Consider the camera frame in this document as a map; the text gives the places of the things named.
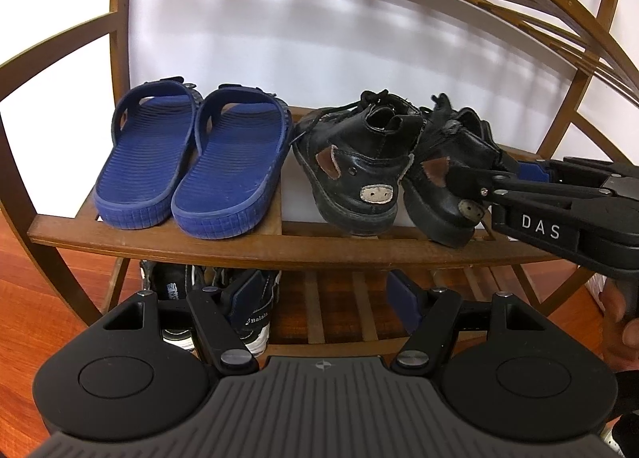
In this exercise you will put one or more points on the black leather shoe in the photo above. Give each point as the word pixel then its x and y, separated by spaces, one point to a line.
pixel 434 208
pixel 349 178

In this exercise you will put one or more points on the person's right hand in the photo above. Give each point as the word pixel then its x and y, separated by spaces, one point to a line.
pixel 616 333

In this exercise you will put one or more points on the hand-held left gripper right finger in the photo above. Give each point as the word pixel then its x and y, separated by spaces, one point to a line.
pixel 402 300

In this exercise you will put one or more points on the wooden shoe rack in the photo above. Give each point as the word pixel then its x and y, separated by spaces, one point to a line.
pixel 150 248

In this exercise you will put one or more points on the navy grey sneaker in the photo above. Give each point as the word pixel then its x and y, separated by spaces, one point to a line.
pixel 259 323
pixel 172 288

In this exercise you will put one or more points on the white plastic bag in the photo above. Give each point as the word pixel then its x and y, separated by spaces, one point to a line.
pixel 594 285

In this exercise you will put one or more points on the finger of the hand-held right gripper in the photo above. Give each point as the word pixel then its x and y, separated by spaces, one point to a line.
pixel 531 172
pixel 469 181

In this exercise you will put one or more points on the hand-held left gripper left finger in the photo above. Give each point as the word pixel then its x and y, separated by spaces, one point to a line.
pixel 249 290

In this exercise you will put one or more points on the blue slipper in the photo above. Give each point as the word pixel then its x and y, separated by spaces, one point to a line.
pixel 145 153
pixel 229 163

